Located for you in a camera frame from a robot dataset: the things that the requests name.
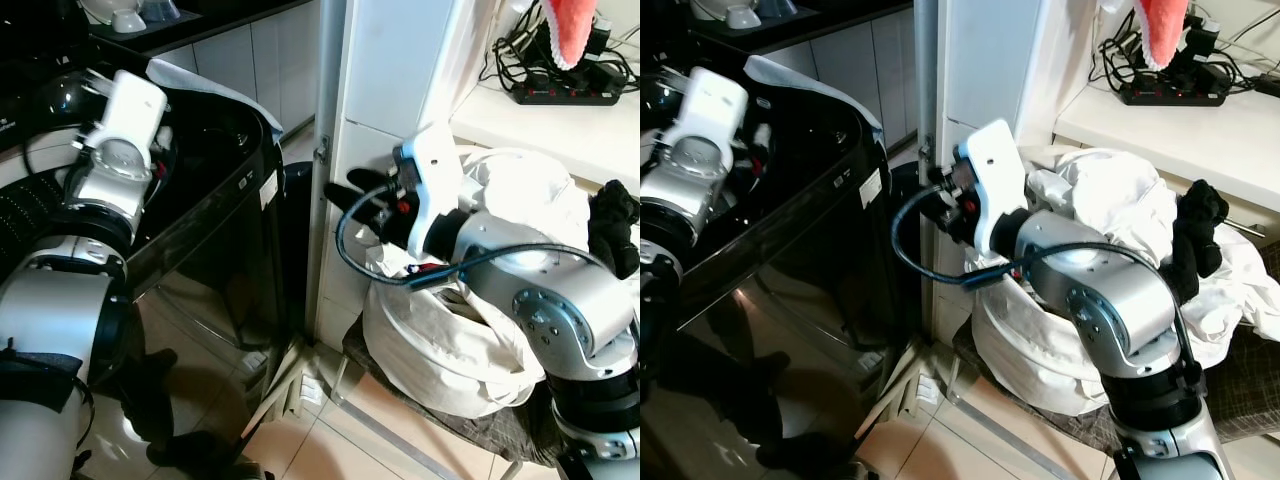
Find black top-loading washing machine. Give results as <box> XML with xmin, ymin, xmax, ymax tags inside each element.
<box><xmin>0</xmin><ymin>60</ymin><xmax>293</xmax><ymax>473</ymax></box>
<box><xmin>640</xmin><ymin>55</ymin><xmax>901</xmax><ymax>471</ymax></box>

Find white washer lid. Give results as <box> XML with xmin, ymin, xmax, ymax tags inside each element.
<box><xmin>745</xmin><ymin>54</ymin><xmax>887</xmax><ymax>136</ymax></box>
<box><xmin>147</xmin><ymin>57</ymin><xmax>287</xmax><ymax>138</ymax></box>

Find tall white cabinet panel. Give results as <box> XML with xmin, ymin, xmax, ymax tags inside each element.
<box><xmin>914</xmin><ymin>0</ymin><xmax>1101</xmax><ymax>346</ymax></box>
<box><xmin>314</xmin><ymin>0</ymin><xmax>501</xmax><ymax>353</ymax></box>

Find dark kitchen counter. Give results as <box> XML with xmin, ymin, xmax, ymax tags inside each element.
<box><xmin>690</xmin><ymin>0</ymin><xmax>916</xmax><ymax>53</ymax></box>
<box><xmin>88</xmin><ymin>0</ymin><xmax>313</xmax><ymax>57</ymax></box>

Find white cloth laundry bundle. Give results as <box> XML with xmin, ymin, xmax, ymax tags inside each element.
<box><xmin>361</xmin><ymin>248</ymin><xmax>549</xmax><ymax>419</ymax></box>
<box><xmin>972</xmin><ymin>250</ymin><xmax>1113</xmax><ymax>418</ymax></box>

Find white crumpled garment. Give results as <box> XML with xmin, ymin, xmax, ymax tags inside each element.
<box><xmin>1028</xmin><ymin>145</ymin><xmax>1280</xmax><ymax>373</ymax></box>
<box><xmin>452</xmin><ymin>147</ymin><xmax>603</xmax><ymax>263</ymax></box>

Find black garment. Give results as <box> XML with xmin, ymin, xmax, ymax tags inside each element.
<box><xmin>1163</xmin><ymin>179</ymin><xmax>1232</xmax><ymax>308</ymax></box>
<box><xmin>587</xmin><ymin>180</ymin><xmax>641</xmax><ymax>282</ymax></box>

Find white shelf board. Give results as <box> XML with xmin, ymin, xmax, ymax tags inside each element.
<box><xmin>448</xmin><ymin>78</ymin><xmax>641</xmax><ymax>193</ymax></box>
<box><xmin>1052</xmin><ymin>75</ymin><xmax>1280</xmax><ymax>216</ymax></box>

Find black power strip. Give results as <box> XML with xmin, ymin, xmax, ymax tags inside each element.
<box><xmin>509</xmin><ymin>84</ymin><xmax>624</xmax><ymax>107</ymax></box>
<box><xmin>1117</xmin><ymin>81</ymin><xmax>1230</xmax><ymax>108</ymax></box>

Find pink cloth with white trim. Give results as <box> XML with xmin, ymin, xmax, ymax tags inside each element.
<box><xmin>1132</xmin><ymin>0</ymin><xmax>1198</xmax><ymax>72</ymax></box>
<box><xmin>538</xmin><ymin>0</ymin><xmax>603</xmax><ymax>72</ymax></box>

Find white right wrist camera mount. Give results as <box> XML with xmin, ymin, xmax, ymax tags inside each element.
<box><xmin>953</xmin><ymin>117</ymin><xmax>1032</xmax><ymax>260</ymax></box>
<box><xmin>392</xmin><ymin>124</ymin><xmax>472</xmax><ymax>264</ymax></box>

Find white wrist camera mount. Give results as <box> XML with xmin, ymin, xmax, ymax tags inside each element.
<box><xmin>392</xmin><ymin>124</ymin><xmax>472</xmax><ymax>264</ymax></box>
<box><xmin>74</xmin><ymin>68</ymin><xmax>170</xmax><ymax>153</ymax></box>
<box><xmin>953</xmin><ymin>117</ymin><xmax>1032</xmax><ymax>260</ymax></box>
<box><xmin>673</xmin><ymin>67</ymin><xmax>752</xmax><ymax>148</ymax></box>

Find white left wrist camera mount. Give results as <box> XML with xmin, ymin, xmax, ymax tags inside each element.
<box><xmin>74</xmin><ymin>68</ymin><xmax>170</xmax><ymax>153</ymax></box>
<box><xmin>673</xmin><ymin>67</ymin><xmax>752</xmax><ymax>148</ymax></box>

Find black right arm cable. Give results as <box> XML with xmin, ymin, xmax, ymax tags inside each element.
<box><xmin>335</xmin><ymin>183</ymin><xmax>613</xmax><ymax>292</ymax></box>
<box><xmin>891</xmin><ymin>182</ymin><xmax>1201</xmax><ymax>386</ymax></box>

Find black tangled power cords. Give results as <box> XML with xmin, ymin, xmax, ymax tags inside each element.
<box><xmin>480</xmin><ymin>12</ymin><xmax>641</xmax><ymax>93</ymax></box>
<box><xmin>1090</xmin><ymin>10</ymin><xmax>1280</xmax><ymax>93</ymax></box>

